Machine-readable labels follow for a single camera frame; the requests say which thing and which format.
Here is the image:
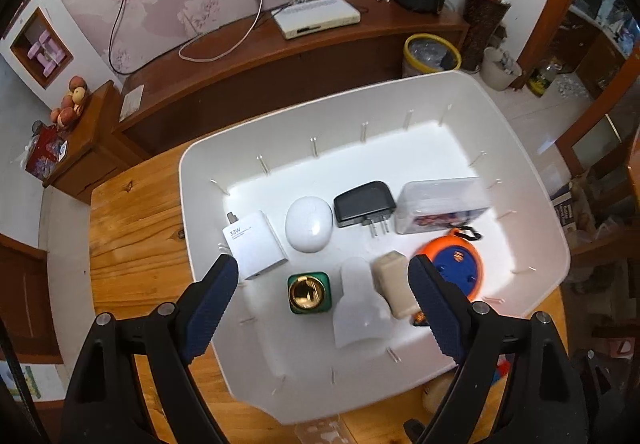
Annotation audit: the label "yellow rim trash bin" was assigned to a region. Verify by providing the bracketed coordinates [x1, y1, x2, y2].
[402, 34, 462, 77]

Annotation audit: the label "white plastic storage bin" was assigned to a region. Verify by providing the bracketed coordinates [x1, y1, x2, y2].
[179, 72, 570, 424]

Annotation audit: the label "round beige compact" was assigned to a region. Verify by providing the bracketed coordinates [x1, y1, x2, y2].
[422, 370, 454, 415]

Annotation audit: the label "decorative peaches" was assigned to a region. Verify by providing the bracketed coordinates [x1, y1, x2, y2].
[50, 76, 90, 131]

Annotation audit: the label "clear small plastic box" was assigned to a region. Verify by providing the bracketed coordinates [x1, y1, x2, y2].
[294, 415, 357, 444]

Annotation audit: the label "beige rectangular block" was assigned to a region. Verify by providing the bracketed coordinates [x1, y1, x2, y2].
[371, 251, 420, 320]

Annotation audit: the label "green gold perfume bottle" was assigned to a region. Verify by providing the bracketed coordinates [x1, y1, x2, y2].
[286, 271, 333, 315]

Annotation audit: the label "white plastic bottle-shaped piece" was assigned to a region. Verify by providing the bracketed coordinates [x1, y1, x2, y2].
[333, 258, 394, 349]

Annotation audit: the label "white cable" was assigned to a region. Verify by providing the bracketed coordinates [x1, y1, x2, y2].
[177, 0, 265, 64]

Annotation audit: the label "red gift box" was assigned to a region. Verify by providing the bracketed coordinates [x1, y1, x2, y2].
[22, 120, 66, 181]

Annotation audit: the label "white square charger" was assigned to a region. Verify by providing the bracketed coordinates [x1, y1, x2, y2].
[222, 211, 288, 281]

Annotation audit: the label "clear box with cards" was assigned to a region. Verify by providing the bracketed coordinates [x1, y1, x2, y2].
[394, 177, 491, 235]

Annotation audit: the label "pink items in niche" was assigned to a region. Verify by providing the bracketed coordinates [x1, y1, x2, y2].
[27, 30, 67, 78]

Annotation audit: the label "orange blue tape measure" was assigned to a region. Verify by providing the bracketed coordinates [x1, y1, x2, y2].
[416, 225, 483, 301]

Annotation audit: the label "dark wicker basket red lid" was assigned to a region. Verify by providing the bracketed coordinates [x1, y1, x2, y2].
[460, 0, 511, 72]

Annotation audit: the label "multicolour puzzle cube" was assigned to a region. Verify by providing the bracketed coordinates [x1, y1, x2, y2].
[491, 354, 512, 383]

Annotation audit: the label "small wooden side cabinet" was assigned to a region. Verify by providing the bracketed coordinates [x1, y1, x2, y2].
[42, 82, 150, 205]

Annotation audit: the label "white round case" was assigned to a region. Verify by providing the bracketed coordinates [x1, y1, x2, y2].
[285, 196, 333, 253]

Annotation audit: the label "white bucket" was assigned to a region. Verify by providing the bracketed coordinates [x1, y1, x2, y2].
[480, 47, 523, 91]

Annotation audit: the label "cooking oil bottle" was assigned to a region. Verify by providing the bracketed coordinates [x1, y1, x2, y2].
[526, 58, 562, 98]

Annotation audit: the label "white set-top box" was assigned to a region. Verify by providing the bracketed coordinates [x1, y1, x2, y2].
[271, 0, 361, 40]

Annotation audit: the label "wooden TV cabinet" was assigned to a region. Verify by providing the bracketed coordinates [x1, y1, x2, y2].
[116, 0, 469, 158]

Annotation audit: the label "black power adapter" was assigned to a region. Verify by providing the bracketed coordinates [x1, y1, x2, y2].
[333, 181, 396, 237]

